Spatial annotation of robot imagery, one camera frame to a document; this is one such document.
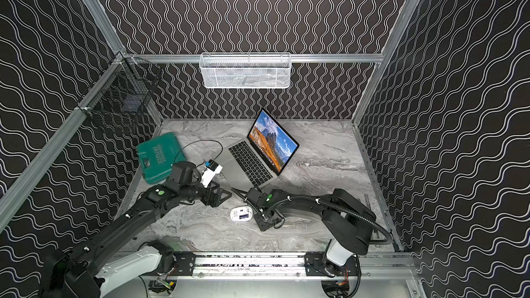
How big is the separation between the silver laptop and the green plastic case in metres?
0.23

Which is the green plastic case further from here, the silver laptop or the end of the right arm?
the end of the right arm

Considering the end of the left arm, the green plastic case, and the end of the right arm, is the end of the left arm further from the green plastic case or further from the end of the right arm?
the green plastic case

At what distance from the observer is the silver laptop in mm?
961

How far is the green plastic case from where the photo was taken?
955mm

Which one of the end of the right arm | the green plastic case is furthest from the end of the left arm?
the green plastic case

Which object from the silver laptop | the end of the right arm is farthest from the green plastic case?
the end of the right arm
